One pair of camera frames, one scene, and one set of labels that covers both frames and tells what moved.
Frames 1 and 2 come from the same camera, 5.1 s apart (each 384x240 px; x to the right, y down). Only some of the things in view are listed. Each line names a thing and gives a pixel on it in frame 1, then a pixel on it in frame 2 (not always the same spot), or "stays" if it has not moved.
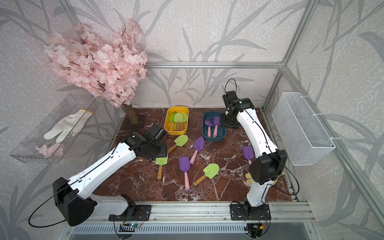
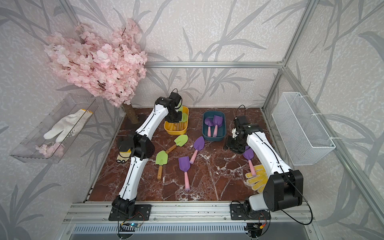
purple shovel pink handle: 184,164 stays
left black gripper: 163,153 -> 179,118
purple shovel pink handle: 216,123 stays
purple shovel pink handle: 209,121 stays
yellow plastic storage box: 176,120 stays
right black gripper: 234,125 -> 238,150
